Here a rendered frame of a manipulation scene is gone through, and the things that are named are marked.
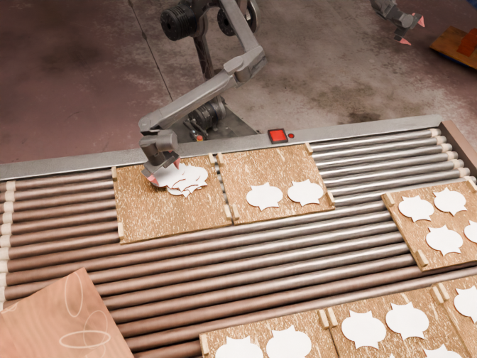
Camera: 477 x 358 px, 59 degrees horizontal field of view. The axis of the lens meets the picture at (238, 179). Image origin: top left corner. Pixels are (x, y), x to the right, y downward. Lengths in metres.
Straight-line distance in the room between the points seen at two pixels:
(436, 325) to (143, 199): 1.12
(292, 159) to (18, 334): 1.18
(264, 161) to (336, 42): 2.72
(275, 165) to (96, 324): 0.94
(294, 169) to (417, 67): 2.75
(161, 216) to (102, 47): 2.65
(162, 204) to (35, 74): 2.44
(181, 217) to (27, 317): 0.60
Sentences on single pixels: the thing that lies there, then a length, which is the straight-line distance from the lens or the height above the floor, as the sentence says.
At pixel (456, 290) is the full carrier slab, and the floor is 0.94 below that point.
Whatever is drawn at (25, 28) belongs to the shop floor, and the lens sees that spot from 4.46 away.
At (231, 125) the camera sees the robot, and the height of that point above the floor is 0.24.
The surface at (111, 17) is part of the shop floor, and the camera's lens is 4.47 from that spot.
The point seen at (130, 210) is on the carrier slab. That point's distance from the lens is 1.65.
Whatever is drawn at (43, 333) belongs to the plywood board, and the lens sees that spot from 1.38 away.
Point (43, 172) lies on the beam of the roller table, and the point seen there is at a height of 0.92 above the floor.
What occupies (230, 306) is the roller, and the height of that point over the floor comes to 0.92.
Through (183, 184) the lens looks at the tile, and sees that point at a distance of 1.66.
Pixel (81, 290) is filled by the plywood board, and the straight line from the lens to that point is 1.40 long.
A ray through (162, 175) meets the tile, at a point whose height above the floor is 0.98.
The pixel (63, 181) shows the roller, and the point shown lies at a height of 0.91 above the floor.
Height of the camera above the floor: 2.28
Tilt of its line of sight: 51 degrees down
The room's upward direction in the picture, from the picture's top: 8 degrees clockwise
